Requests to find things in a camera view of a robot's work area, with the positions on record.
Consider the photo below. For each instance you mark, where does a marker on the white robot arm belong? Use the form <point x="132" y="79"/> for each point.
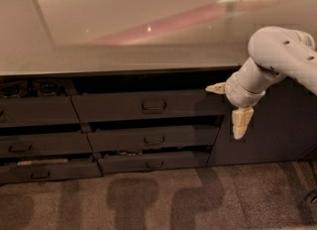
<point x="274" y="54"/>

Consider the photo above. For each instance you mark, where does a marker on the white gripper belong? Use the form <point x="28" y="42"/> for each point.
<point x="238" y="95"/>

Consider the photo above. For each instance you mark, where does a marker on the dark packages in left drawer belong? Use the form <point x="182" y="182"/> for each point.
<point x="31" y="88"/>

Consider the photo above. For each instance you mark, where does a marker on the dark grey drawer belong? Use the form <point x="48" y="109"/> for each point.
<point x="71" y="170"/>
<point x="147" y="105"/>
<point x="134" y="140"/>
<point x="36" y="111"/>
<point x="153" y="162"/>
<point x="44" y="145"/>

